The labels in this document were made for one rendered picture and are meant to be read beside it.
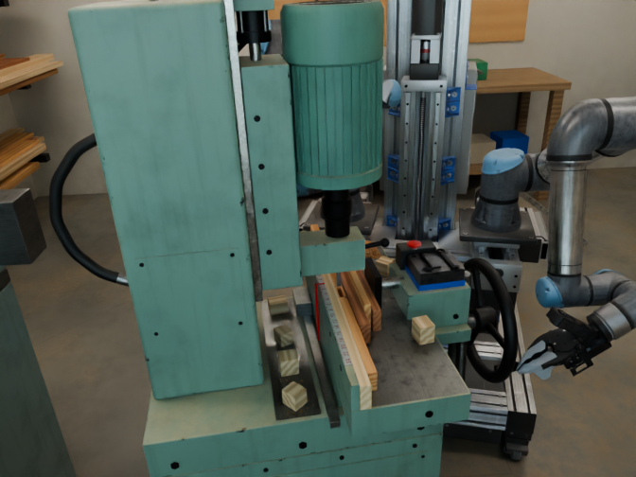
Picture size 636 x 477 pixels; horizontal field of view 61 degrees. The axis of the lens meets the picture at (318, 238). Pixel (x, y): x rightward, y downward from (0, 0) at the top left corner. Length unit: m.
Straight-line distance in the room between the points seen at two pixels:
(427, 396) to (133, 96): 0.68
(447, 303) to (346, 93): 0.48
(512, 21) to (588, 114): 3.21
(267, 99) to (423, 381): 0.55
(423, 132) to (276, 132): 0.90
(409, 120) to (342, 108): 0.82
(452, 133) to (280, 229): 0.96
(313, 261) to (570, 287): 0.63
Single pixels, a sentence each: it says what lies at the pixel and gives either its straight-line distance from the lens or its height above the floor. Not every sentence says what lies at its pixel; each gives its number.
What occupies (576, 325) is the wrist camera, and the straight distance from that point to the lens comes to 1.31.
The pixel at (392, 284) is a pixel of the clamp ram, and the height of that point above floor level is 0.95.
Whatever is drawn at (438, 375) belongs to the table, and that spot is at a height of 0.90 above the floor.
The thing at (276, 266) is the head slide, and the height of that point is 1.05.
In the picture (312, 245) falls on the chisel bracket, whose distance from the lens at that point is 1.06.
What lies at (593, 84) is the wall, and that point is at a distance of 4.88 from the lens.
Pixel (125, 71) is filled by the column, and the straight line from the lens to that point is 0.89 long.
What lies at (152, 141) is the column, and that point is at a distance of 0.90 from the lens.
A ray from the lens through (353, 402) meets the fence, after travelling 0.92.
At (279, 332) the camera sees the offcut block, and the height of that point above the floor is 0.83.
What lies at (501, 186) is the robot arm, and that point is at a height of 0.96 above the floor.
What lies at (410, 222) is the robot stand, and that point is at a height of 0.78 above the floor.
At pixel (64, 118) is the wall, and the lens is 4.71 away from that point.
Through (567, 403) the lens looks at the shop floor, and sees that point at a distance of 2.42.
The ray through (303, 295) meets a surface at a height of 0.85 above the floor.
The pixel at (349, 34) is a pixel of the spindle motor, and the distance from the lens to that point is 0.91.
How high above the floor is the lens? 1.55
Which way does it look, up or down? 26 degrees down
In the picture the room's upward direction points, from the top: 3 degrees counter-clockwise
